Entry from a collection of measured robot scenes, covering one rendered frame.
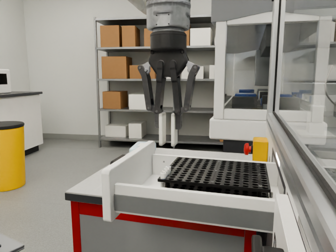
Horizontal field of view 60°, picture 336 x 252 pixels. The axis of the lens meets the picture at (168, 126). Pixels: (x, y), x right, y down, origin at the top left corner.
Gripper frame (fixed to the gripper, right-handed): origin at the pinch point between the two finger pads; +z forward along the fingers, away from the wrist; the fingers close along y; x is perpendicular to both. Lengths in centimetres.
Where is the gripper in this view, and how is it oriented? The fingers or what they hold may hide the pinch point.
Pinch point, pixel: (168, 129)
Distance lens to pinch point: 63.2
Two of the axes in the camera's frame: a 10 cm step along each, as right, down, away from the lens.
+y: 9.6, 0.4, -2.6
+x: 2.7, -1.6, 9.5
